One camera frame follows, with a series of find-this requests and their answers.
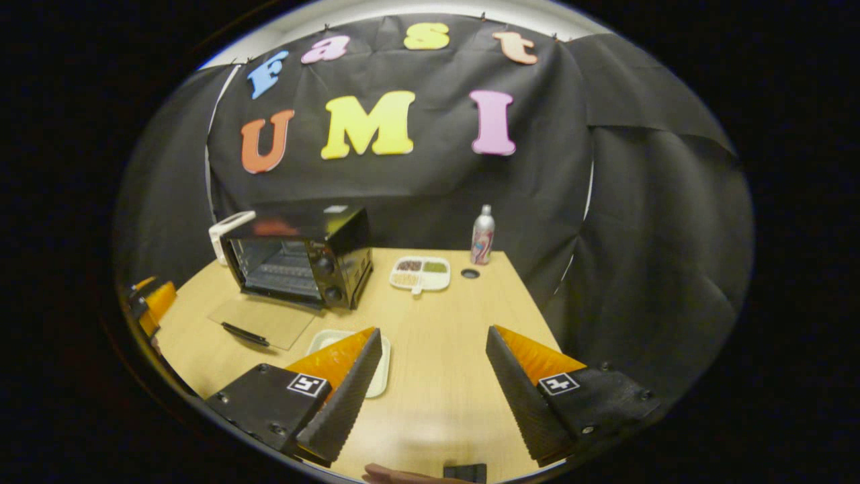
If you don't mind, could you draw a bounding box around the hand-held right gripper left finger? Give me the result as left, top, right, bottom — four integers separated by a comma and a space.
205, 327, 384, 465

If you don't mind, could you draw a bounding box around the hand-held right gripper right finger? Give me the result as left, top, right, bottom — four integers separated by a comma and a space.
485, 325, 662, 466

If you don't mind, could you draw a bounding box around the white food tray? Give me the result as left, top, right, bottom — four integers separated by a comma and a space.
306, 329, 392, 399

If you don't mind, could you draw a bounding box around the black electric oven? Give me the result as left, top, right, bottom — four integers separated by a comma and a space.
208, 205, 374, 352

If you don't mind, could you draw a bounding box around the white toaster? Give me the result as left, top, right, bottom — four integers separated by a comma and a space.
208, 210, 257, 266

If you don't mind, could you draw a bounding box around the white divided dish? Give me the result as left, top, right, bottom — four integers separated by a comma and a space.
390, 255, 452, 296

